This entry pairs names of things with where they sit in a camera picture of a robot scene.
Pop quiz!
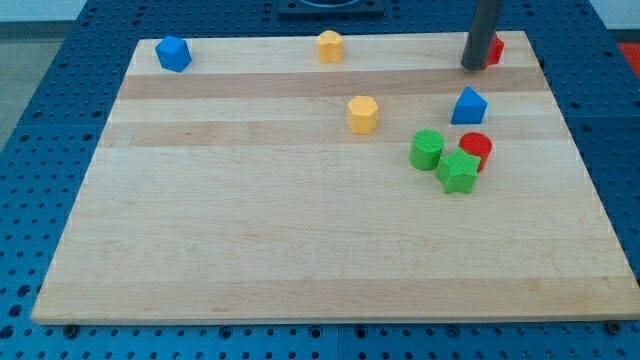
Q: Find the blue triangle block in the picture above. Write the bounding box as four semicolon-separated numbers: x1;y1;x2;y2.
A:
450;86;488;125

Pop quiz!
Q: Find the light wooden board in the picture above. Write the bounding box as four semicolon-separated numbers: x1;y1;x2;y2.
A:
31;31;639;325

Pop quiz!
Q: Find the yellow hexagon block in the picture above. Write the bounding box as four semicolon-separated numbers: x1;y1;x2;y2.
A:
347;96;379;135

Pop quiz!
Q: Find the green cylinder block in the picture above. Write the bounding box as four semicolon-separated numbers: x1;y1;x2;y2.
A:
409;129;444;171

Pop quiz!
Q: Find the yellow heart block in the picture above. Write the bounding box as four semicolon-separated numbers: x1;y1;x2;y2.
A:
316;30;344;63

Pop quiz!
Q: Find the green star block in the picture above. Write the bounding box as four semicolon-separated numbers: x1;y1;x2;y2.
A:
436;148;481;194

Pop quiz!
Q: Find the red cylinder block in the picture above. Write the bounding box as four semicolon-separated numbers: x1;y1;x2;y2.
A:
458;132;493;172

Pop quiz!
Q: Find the blue cube block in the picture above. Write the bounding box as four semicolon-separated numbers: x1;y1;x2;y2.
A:
155;36;192;73

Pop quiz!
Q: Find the red block behind rod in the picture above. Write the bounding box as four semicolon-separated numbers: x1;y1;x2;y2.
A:
484;34;505;70

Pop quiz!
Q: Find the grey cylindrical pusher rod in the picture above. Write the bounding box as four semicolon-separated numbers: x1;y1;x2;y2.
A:
461;0;504;71

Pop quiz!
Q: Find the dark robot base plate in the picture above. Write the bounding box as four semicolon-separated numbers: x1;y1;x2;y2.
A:
277;0;385;17

